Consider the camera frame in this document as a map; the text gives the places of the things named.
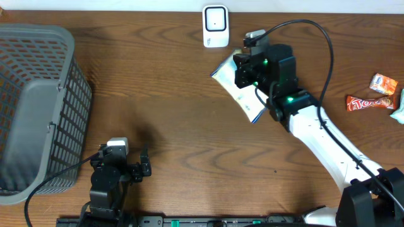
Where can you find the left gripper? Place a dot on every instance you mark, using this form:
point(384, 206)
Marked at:
point(136, 172)

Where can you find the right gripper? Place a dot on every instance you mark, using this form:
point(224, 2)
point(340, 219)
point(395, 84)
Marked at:
point(240, 61)

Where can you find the white printed refill pouch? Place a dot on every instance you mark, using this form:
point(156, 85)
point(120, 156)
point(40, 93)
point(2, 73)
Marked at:
point(245, 97)

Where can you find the red Top chocolate bar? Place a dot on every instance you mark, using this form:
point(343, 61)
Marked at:
point(354, 103)

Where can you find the small orange tissue pack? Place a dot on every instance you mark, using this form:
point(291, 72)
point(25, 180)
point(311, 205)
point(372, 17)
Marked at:
point(383, 84)

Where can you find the light blue wipes packet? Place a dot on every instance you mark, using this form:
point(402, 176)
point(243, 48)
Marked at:
point(398, 114)

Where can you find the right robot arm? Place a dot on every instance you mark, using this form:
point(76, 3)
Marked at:
point(371, 196)

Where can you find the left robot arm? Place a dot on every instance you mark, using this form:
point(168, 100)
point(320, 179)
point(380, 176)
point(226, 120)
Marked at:
point(110, 181)

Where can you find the white barcode scanner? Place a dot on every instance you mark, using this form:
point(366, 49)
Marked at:
point(215, 26)

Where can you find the grey plastic mesh basket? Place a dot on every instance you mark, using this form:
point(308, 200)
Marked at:
point(45, 108)

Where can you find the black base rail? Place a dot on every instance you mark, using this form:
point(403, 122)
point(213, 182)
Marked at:
point(158, 221)

